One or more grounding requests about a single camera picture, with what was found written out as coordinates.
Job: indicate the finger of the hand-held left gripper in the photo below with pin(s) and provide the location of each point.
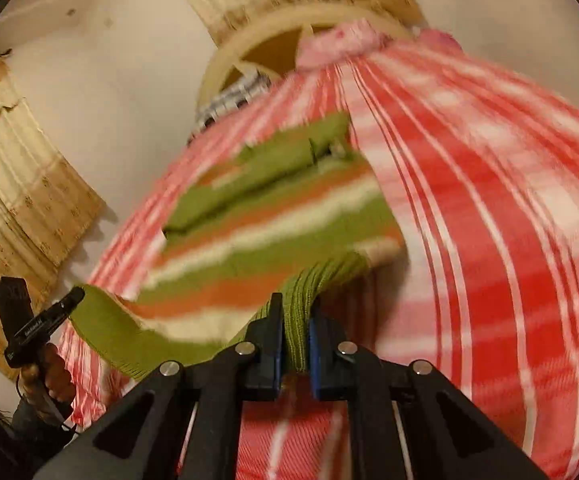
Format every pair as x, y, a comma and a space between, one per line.
69, 301

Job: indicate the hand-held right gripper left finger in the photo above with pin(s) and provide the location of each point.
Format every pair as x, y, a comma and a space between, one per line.
264, 350

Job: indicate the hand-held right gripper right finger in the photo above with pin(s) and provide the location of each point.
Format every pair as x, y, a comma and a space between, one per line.
320, 360

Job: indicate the green orange striped knit sweater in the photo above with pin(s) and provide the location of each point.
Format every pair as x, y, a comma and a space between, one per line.
269, 230

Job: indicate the person's left forearm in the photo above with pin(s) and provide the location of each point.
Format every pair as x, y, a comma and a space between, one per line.
14, 440

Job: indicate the person's left hand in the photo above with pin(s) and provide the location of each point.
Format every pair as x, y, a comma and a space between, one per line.
56, 377

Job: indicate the beige floral side curtain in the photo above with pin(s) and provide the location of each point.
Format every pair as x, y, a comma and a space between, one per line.
19, 185

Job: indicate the red checked bed sheet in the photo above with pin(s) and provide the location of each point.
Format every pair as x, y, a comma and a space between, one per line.
494, 210

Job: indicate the folded patterned blanket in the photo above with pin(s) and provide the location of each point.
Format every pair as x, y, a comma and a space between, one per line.
229, 100

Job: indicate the cream arched headboard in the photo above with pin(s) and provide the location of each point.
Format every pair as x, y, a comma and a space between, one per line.
249, 40

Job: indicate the pink floral pillow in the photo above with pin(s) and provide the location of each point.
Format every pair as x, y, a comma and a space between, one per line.
339, 42

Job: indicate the pink cloth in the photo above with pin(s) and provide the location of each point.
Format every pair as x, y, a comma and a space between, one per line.
439, 39

